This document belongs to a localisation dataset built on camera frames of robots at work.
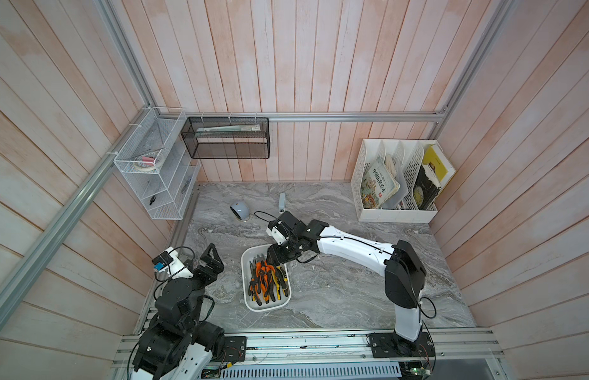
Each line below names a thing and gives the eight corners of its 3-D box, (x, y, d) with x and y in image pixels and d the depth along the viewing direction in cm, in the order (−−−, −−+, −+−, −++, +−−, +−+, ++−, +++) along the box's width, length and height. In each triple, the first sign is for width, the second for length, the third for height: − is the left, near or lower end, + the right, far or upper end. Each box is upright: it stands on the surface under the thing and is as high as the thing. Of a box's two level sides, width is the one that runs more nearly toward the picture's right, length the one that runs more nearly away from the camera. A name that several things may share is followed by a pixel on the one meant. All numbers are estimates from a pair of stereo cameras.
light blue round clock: (234, 217, 109) (231, 204, 102) (243, 210, 112) (240, 198, 105) (243, 224, 106) (240, 212, 99) (252, 218, 109) (249, 206, 102)
